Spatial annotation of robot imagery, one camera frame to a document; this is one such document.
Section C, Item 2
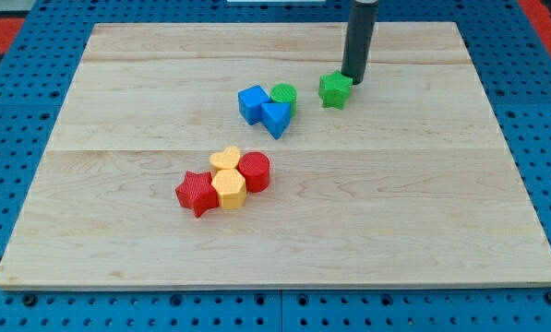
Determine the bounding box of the blue cube block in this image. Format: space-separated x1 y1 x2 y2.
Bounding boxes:
237 85 270 125

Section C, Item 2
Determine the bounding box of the yellow hexagon block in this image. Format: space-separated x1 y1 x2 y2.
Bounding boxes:
211 169 247 209

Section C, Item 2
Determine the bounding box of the green cylinder block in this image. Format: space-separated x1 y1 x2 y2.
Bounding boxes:
270 83 297 118

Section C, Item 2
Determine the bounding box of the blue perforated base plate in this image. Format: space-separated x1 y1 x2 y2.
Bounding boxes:
0 0 551 331

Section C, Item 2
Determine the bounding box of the yellow heart block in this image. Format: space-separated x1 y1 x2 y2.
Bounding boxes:
210 146 241 174

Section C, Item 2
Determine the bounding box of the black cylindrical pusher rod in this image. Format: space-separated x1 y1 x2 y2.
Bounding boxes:
341 0 379 85

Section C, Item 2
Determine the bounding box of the red cylinder block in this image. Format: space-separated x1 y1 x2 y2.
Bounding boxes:
237 151 270 193

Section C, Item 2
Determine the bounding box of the blue triangle block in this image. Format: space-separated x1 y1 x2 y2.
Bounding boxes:
260 102 291 139

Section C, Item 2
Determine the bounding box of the red star block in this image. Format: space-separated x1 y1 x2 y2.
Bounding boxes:
175 171 219 218

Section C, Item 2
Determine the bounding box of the green star block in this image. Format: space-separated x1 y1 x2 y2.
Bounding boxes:
318 70 353 110

